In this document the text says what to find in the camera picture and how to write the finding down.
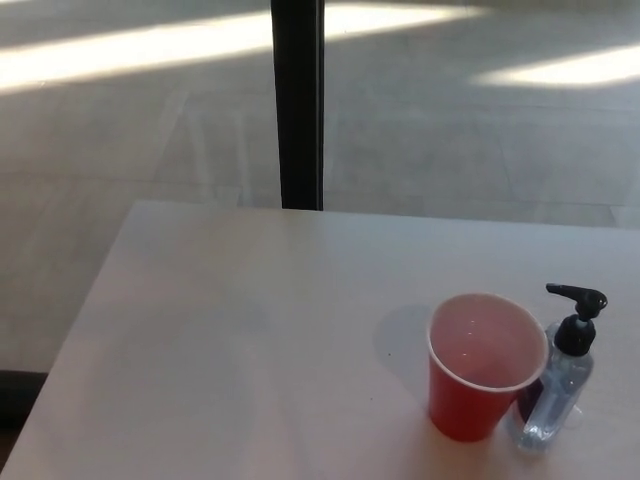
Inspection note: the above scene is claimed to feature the red plastic cup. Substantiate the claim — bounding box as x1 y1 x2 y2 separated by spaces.
426 292 549 443

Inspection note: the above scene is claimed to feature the black window frame post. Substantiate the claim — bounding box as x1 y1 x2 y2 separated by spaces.
270 0 327 211

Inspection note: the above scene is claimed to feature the clear pump soap bottle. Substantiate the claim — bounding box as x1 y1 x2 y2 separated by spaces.
506 282 609 442

